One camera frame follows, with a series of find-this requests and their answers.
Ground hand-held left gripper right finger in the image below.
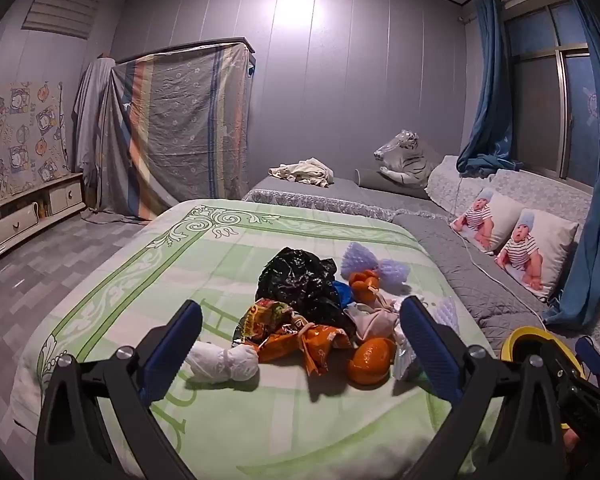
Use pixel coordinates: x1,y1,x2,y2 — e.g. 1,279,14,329
399,295,568,480

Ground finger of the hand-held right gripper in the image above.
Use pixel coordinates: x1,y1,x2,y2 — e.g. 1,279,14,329
575,336,600,379

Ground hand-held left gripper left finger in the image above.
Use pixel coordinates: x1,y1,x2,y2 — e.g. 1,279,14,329
34,300,203,480

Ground whole orange fruit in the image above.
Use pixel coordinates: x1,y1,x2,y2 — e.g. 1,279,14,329
346,336,397,387

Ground yellow round bin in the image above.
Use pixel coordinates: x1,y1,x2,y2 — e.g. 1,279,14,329
500,326,588,378

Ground orange snack wrapper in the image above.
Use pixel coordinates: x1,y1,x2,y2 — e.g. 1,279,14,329
232,297,353,377

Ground purple foam fruit net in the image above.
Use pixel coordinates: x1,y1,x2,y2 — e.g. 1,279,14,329
377,259,411,292
391,296,461,381
341,241,381,276

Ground white tissue wad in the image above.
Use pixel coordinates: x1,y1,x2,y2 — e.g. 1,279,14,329
185,342,260,387

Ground pale pink crumpled paper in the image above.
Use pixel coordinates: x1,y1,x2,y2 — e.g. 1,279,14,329
344,297,399,342

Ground green patterned blanket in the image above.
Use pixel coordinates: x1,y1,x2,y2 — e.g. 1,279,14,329
10,199,506,480

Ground crumpled blue plastic bag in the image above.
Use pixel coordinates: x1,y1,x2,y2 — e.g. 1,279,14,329
331,280,354,309

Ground baby print pillow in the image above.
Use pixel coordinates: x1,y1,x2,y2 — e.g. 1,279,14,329
495,208,579,303
450,187,523,254

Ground black plastic bag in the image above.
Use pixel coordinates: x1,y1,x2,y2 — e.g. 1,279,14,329
255,247,358,341

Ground grey bolster pillow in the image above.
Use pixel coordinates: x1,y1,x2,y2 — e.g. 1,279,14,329
355,167,431,201

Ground pale grey embossed cover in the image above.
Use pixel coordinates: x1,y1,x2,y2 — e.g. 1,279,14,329
425,155,600,356

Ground grey lace-trimmed bedspread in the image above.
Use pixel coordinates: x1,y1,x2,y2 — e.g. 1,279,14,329
242,175,433,223

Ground white tiger plush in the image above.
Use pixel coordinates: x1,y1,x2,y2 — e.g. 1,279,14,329
373,130,438,189

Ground low white drawer cabinet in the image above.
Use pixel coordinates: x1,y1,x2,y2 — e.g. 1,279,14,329
0,172,87,263

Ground beige crumpled clothes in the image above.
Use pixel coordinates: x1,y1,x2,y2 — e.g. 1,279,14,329
269,158,335,189

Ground striped sheet over wardrobe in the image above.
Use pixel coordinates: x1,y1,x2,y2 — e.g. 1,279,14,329
97,37,256,223

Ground hanging grey cloth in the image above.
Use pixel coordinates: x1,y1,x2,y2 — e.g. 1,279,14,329
72,56,117,202

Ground grey window blind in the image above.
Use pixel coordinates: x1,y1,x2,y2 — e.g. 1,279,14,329
21,0,97,40

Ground white cable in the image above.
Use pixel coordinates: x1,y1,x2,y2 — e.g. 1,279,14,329
450,175,551,332

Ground cartoon print wall cloth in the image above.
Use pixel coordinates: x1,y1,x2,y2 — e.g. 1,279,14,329
0,80,70,211

